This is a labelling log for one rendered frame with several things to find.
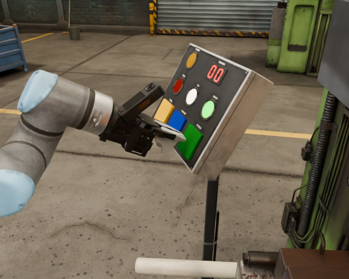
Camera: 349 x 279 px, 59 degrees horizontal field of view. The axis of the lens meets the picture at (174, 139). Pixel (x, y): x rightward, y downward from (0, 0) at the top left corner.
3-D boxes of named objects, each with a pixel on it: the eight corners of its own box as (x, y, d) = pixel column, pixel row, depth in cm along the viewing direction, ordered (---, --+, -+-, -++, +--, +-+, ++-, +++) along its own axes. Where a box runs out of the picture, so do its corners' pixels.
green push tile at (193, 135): (187, 160, 78) (201, 135, 75) (175, 146, 84) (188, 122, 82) (192, 162, 78) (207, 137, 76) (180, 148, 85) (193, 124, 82)
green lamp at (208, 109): (201, 120, 77) (202, 104, 74) (201, 113, 81) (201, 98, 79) (214, 121, 76) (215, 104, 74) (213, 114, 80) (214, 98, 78)
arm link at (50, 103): (18, 99, 65) (34, 57, 62) (75, 118, 72) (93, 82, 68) (13, 122, 58) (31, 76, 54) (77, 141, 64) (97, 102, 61)
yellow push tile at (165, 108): (160, 127, 94) (171, 106, 92) (152, 118, 100) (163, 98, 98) (165, 129, 95) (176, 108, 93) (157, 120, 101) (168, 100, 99)
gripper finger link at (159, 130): (168, 135, 77) (138, 124, 72) (172, 129, 76) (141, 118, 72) (175, 144, 73) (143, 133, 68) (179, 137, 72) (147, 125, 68)
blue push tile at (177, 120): (172, 142, 85) (185, 119, 84) (163, 131, 92) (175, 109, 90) (177, 144, 86) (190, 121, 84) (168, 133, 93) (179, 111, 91)
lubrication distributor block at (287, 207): (283, 246, 85) (292, 207, 78) (277, 230, 90) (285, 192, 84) (296, 247, 85) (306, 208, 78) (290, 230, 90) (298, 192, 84)
